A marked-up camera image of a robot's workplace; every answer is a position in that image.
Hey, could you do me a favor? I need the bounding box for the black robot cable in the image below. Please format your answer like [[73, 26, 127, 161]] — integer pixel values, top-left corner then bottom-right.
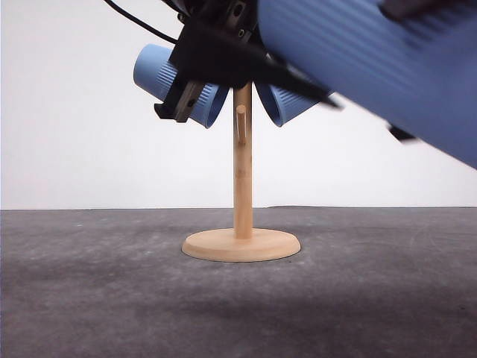
[[105, 0, 179, 44]]

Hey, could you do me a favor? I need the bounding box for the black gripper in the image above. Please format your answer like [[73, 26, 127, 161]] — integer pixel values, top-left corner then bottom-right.
[[154, 0, 345, 123]]

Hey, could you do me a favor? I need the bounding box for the blue ribbed cup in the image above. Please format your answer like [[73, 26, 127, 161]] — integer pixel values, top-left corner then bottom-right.
[[257, 0, 477, 170], [133, 43, 229, 128], [254, 79, 319, 127]]

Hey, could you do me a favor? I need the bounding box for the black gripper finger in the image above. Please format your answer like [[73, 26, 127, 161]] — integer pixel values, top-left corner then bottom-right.
[[388, 125, 416, 142]]

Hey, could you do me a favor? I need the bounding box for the wooden cup tree stand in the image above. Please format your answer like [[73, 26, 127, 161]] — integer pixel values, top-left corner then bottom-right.
[[181, 82, 302, 263]]

